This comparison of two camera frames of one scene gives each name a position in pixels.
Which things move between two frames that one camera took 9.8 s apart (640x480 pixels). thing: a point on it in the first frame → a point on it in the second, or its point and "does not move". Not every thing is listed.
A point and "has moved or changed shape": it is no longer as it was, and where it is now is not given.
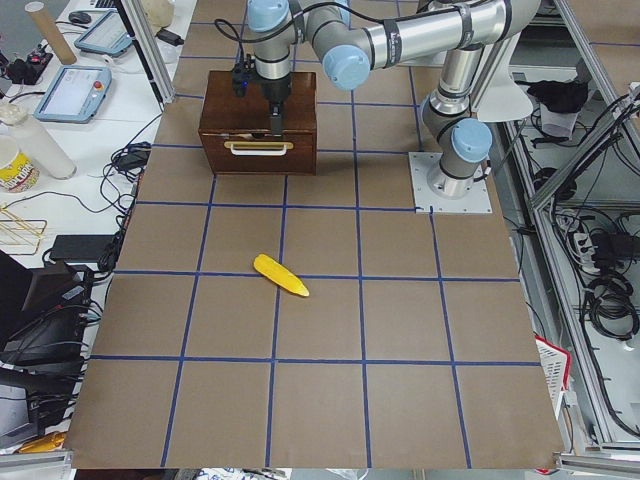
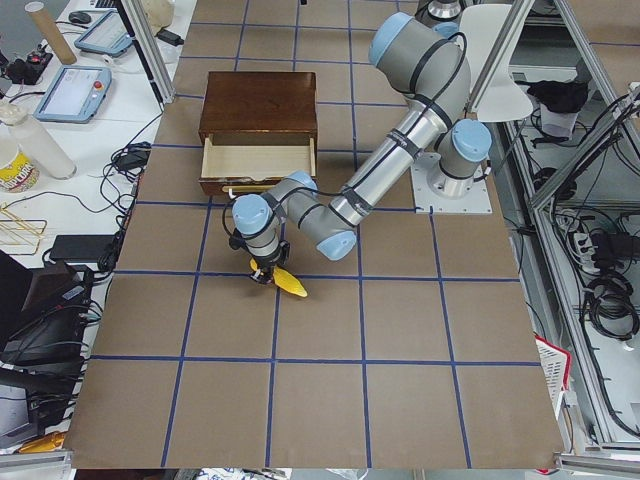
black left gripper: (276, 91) → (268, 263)
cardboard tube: (37, 9) does not move
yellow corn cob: (280, 275) does not move
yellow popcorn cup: (20, 175) does not move
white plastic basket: (556, 367) does not move
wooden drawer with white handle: (259, 151) has moved or changed shape
